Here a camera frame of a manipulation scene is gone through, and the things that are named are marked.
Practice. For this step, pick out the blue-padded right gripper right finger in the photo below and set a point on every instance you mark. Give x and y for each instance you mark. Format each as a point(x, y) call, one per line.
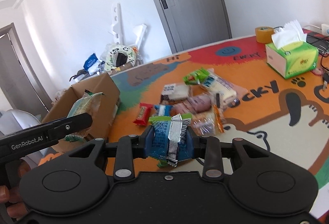
point(192, 143)

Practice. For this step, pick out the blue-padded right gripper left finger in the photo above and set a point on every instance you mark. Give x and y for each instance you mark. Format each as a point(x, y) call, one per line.
point(146, 139)

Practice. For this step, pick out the orange-edged bread packet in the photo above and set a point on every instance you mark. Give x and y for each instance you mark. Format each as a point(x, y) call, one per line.
point(210, 123)

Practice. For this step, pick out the blue silver snack packet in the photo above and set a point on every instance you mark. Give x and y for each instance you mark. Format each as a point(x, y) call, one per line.
point(169, 141)

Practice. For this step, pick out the black white cake packet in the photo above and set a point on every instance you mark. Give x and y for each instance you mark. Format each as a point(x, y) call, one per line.
point(175, 93)

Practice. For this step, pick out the white Runfu cake packet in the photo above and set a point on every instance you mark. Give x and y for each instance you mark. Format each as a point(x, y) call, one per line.
point(216, 84)

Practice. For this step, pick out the person's left hand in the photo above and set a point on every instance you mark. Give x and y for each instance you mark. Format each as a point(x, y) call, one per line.
point(17, 209)

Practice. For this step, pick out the grey sofa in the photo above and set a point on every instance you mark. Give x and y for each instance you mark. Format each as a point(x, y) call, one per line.
point(15, 120)

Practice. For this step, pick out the red snack packet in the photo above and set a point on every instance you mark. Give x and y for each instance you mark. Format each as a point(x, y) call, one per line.
point(143, 114)

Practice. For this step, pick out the pink bread packet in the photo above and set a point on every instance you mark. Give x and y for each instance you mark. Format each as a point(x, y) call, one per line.
point(194, 105)

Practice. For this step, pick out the small blue snack packet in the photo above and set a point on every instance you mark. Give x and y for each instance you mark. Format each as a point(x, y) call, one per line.
point(162, 110)

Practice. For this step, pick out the brown cardboard box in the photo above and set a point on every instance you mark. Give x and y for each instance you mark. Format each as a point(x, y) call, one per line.
point(104, 118)

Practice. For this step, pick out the green snack packet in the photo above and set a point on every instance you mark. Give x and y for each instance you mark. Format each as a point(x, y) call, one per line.
point(196, 77)

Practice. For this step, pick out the grey side door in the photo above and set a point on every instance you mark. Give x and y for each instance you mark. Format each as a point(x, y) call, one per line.
point(19, 82)

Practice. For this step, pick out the green bread packet in box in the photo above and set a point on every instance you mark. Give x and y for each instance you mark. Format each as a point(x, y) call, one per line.
point(89, 103)

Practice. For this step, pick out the blue plastic bag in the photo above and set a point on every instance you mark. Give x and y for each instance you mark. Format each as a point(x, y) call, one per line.
point(91, 64)

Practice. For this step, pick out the yellow tape roll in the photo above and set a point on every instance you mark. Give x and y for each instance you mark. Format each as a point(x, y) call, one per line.
point(264, 34)

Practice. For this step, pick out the green tissue box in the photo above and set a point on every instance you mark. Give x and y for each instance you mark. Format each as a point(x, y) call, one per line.
point(288, 53)

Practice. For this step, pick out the white power strip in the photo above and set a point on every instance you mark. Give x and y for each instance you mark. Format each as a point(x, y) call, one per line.
point(324, 28)

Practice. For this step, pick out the white shelf bracket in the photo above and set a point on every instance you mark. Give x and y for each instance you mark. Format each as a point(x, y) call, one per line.
point(124, 32)

